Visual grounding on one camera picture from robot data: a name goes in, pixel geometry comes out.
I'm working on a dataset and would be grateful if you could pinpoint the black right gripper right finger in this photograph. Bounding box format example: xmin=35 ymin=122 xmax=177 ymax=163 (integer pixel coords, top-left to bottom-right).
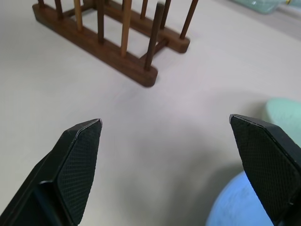
xmin=228 ymin=114 xmax=301 ymax=226

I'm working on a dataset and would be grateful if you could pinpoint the wooden dish rack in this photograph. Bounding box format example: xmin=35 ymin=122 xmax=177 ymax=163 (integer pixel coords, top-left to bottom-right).
xmin=32 ymin=0 xmax=200 ymax=88

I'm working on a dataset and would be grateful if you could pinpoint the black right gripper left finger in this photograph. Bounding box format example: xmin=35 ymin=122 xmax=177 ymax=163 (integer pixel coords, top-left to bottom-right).
xmin=0 ymin=118 xmax=103 ymax=226

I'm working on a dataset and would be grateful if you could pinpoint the pale green transparent container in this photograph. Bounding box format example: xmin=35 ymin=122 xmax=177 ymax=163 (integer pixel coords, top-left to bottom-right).
xmin=230 ymin=0 xmax=301 ymax=15

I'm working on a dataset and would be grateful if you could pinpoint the blue plate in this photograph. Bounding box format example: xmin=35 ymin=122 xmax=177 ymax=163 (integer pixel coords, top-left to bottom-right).
xmin=205 ymin=170 xmax=277 ymax=226

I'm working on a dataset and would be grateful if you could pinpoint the green plate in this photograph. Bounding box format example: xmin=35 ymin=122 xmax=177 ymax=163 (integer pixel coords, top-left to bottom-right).
xmin=265 ymin=97 xmax=301 ymax=148

